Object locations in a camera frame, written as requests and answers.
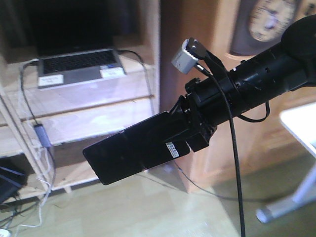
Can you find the round wall clock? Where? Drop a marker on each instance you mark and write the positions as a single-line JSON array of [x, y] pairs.
[[260, 24]]

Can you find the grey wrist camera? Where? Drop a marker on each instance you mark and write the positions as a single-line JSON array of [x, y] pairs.
[[183, 60]]

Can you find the grey usb adapter with cable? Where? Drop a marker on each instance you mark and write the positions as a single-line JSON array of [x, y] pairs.
[[38, 127]]

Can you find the black smartphone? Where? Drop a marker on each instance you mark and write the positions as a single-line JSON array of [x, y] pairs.
[[128, 152]]

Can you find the grey laptop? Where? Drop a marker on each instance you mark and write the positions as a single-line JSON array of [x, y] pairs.
[[74, 41]]

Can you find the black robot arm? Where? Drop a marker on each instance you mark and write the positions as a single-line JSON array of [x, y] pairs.
[[286, 66]]

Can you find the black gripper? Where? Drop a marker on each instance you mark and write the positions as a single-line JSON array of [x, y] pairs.
[[204, 103]]

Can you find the wooden desk shelf unit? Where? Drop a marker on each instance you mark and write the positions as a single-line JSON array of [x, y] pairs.
[[78, 114]]

